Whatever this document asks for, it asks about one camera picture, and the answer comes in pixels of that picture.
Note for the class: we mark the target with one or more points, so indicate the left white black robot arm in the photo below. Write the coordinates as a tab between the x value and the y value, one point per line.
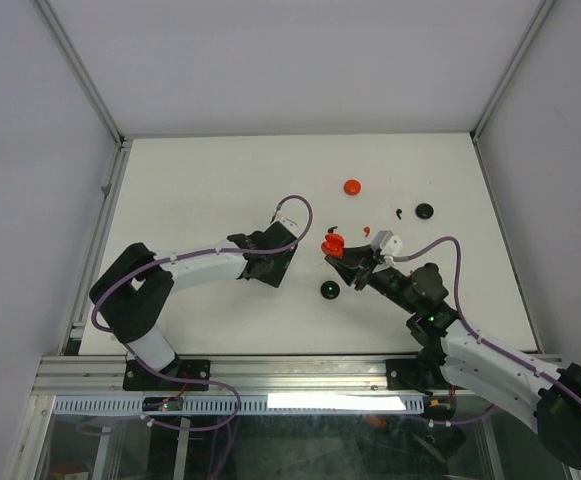
133	291

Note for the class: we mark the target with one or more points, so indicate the grey slotted cable duct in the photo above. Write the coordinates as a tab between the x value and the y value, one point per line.
222	405

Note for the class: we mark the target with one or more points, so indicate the black earbud charging case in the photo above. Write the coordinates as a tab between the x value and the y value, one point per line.
330	290

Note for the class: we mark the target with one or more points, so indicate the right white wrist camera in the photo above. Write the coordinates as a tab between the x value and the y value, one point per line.
386	247

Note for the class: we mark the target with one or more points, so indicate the red charging case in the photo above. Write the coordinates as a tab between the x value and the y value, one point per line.
333	245
352	187

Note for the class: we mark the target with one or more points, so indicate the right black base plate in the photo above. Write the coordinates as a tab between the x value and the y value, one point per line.
410	374

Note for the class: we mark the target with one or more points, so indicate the aluminium frame post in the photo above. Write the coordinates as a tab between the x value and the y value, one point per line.
530	33
60	37

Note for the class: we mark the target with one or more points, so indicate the small green circuit board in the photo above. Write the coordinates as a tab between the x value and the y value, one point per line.
163	404

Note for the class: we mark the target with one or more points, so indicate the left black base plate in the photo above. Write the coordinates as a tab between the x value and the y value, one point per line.
170	375

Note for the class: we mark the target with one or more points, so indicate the right aluminium frame post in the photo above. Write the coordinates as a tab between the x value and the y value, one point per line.
530	33

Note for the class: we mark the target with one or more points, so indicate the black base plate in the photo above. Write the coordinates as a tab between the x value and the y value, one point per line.
410	374
170	375

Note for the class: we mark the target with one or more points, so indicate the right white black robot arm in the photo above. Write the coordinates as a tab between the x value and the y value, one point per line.
545	397

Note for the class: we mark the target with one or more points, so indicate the aluminium mounting rail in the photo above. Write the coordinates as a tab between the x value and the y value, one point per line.
249	375

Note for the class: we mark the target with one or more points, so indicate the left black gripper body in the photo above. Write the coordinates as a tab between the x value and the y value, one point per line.
273	274

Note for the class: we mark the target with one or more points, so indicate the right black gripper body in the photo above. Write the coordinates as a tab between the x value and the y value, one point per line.
366	265

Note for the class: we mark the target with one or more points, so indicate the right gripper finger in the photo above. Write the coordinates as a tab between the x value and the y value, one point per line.
357	254
346	267

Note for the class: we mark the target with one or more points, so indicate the left aluminium frame post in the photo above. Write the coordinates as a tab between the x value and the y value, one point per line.
60	37

